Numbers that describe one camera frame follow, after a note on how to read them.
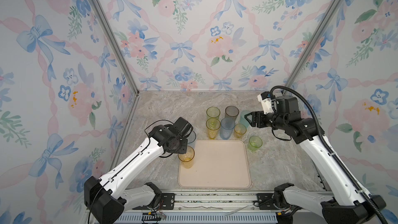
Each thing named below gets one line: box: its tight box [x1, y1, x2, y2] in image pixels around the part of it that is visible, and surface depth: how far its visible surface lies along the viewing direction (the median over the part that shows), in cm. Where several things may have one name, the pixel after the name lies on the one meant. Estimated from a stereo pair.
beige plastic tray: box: [178, 140, 252, 189], surface depth 86 cm
